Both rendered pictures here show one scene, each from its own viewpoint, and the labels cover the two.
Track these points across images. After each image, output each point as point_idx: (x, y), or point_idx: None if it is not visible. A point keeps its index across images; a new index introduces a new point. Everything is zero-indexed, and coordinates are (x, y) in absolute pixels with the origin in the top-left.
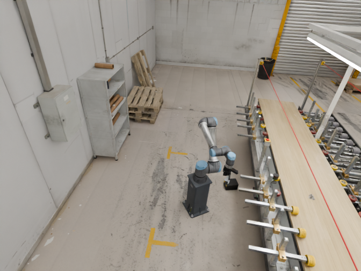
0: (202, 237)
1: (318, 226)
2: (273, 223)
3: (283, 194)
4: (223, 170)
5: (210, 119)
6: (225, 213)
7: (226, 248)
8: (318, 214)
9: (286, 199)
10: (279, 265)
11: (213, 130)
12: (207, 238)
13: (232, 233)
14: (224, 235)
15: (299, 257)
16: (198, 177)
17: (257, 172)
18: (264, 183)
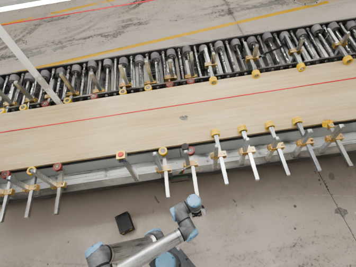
0: (220, 247)
1: (222, 116)
2: (248, 152)
3: (189, 143)
4: (198, 215)
5: (100, 258)
6: (175, 224)
7: (220, 215)
8: (207, 114)
9: (198, 141)
10: (258, 154)
11: (117, 249)
12: (218, 241)
13: None
14: (205, 220)
15: (273, 132)
16: (177, 265)
17: (140, 178)
18: (170, 166)
